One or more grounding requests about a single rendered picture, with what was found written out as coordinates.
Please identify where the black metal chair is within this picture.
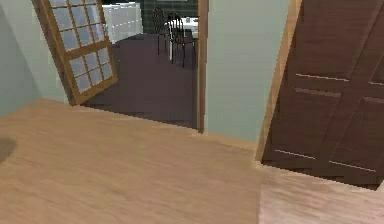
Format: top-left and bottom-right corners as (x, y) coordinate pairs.
(152, 6), (169, 56)
(166, 11), (198, 69)

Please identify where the white kitchen cabinet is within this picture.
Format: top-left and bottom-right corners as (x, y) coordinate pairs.
(101, 1), (144, 45)

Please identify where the wooden glass-paned room door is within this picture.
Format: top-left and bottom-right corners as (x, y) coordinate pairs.
(31, 0), (119, 106)

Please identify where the dark brown panelled door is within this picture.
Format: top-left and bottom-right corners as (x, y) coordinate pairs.
(261, 0), (384, 190)

